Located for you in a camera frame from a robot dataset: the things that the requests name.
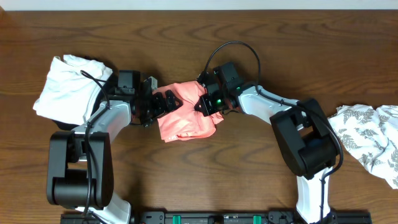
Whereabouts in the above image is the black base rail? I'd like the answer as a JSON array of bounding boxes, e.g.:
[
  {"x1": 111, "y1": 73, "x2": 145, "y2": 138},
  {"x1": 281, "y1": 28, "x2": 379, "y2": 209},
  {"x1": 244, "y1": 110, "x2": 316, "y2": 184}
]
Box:
[{"x1": 60, "y1": 210, "x2": 373, "y2": 224}]

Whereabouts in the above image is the white fern print shirt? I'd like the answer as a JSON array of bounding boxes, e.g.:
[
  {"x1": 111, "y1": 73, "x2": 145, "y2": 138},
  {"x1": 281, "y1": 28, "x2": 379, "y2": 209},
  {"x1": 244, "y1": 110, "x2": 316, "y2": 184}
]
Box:
[{"x1": 328, "y1": 105, "x2": 397, "y2": 189}]

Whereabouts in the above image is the pink shirt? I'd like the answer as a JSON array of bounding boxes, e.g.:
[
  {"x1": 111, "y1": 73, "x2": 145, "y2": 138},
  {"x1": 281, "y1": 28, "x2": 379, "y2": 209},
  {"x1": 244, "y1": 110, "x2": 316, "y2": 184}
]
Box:
[{"x1": 155, "y1": 81, "x2": 223, "y2": 142}]

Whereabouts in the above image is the black folded shirt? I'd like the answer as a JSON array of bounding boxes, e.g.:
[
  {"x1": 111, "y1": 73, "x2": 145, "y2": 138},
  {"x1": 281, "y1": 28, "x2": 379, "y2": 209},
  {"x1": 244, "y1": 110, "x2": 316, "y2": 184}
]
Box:
[{"x1": 53, "y1": 73, "x2": 118, "y2": 131}]

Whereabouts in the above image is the white folded shirt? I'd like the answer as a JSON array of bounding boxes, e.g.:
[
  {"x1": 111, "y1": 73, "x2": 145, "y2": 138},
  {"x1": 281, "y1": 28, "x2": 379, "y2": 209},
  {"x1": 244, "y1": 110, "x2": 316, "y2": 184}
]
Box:
[{"x1": 33, "y1": 55, "x2": 113, "y2": 125}]

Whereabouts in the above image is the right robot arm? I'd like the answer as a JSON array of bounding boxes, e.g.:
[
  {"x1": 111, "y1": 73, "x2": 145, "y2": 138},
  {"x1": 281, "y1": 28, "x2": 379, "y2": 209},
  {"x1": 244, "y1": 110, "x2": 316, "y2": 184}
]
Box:
[{"x1": 195, "y1": 62, "x2": 343, "y2": 223}]

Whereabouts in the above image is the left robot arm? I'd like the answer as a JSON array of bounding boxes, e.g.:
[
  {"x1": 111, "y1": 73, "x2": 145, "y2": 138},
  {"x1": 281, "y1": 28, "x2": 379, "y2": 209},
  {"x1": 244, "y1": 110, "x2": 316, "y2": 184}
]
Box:
[{"x1": 46, "y1": 70, "x2": 183, "y2": 223}]

